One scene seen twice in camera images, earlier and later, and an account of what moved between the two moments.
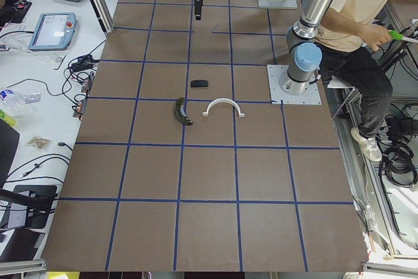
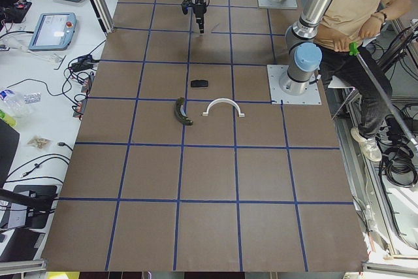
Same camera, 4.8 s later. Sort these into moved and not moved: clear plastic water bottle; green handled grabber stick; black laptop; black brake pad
Moved: green handled grabber stick
Not moved: black laptop; black brake pad; clear plastic water bottle
